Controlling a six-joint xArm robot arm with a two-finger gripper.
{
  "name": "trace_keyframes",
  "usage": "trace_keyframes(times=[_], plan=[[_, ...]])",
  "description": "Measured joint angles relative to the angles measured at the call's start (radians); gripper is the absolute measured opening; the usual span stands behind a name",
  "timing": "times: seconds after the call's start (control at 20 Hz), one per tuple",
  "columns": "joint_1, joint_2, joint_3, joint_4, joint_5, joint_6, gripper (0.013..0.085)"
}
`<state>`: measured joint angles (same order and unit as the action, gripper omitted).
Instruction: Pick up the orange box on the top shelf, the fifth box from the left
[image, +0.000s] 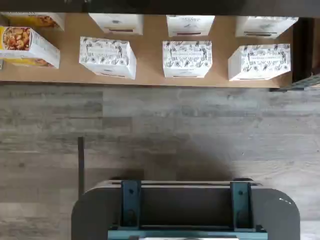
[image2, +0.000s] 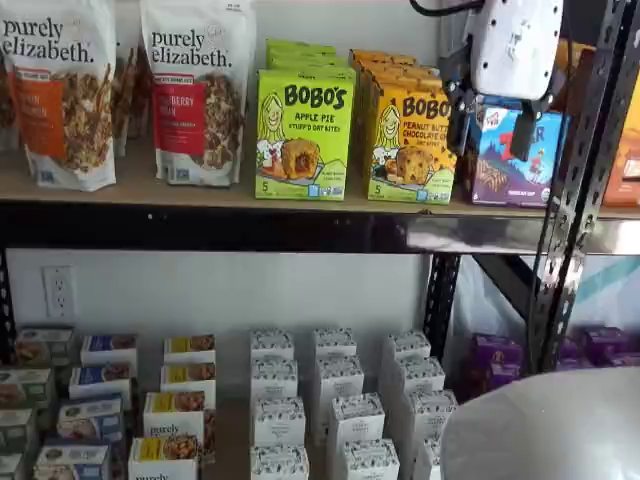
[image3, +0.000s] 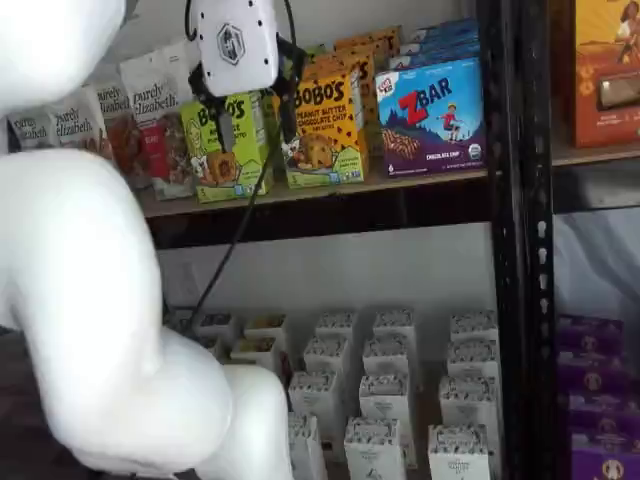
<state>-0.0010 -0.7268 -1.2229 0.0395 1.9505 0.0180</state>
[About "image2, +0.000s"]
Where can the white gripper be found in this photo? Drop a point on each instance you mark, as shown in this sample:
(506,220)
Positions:
(515,45)

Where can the orange Bobo's oat bites box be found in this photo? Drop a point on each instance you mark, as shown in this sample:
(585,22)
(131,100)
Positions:
(382,56)
(412,150)
(400,82)
(395,69)

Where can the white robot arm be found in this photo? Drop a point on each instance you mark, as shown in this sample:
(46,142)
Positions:
(550,435)

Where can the blue Zbar snack box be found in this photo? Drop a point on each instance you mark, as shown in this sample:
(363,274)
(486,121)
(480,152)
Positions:
(500,170)

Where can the large orange cookie box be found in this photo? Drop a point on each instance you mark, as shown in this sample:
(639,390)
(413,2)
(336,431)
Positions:
(622,140)

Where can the black metal shelf rack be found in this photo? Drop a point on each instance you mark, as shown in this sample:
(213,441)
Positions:
(620,232)
(200,230)

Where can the green Bobo's apple pie box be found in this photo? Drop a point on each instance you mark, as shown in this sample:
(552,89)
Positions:
(305,140)
(307,61)
(300,46)

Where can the purple snack box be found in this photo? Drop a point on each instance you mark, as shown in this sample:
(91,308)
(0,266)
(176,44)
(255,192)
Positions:
(574,354)
(497,349)
(506,376)
(604,345)
(626,359)

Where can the white patterned pantry box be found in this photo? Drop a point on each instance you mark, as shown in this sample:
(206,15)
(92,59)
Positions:
(356,425)
(278,425)
(340,375)
(278,465)
(427,460)
(370,465)
(420,375)
(271,342)
(407,345)
(274,375)
(431,415)
(334,342)

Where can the yellow granola box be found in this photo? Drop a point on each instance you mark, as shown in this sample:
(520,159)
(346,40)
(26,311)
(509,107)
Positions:
(190,349)
(174,417)
(188,378)
(164,460)

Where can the blue granola box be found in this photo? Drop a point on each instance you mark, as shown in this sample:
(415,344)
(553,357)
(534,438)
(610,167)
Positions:
(100,381)
(89,420)
(109,349)
(72,462)

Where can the teal granola box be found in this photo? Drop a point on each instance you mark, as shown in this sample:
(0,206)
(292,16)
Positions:
(16,430)
(25,387)
(11,467)
(45,345)

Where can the granola bag with red label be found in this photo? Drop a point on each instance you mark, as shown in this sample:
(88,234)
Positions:
(200,100)

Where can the Purely Elizabeth small boxes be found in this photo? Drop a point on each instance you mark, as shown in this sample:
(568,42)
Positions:
(232,400)

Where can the granola bag with orange label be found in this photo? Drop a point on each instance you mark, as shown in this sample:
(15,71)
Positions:
(60,100)

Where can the white wall outlet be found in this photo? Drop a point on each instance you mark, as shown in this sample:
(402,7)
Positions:
(59,291)

